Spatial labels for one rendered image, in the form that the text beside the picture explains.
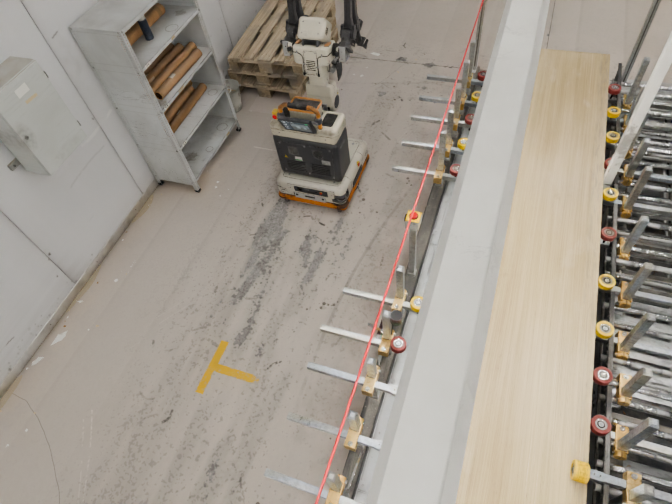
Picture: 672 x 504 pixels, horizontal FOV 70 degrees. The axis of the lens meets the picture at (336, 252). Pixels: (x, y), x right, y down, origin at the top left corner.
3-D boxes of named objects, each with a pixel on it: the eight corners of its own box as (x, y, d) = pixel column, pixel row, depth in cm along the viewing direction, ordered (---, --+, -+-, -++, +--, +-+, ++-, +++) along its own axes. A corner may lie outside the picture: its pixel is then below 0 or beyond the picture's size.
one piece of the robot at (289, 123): (324, 138, 358) (315, 124, 336) (281, 131, 368) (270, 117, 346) (328, 124, 359) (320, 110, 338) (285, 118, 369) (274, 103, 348)
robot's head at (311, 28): (322, 40, 334) (326, 17, 331) (295, 37, 341) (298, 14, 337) (329, 44, 348) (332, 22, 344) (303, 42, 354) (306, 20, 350)
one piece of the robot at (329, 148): (343, 195, 399) (331, 112, 332) (283, 183, 415) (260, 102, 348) (356, 167, 417) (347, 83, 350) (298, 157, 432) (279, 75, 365)
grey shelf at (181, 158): (158, 184, 456) (67, 27, 332) (203, 123, 504) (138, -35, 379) (199, 192, 444) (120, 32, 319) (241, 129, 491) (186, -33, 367)
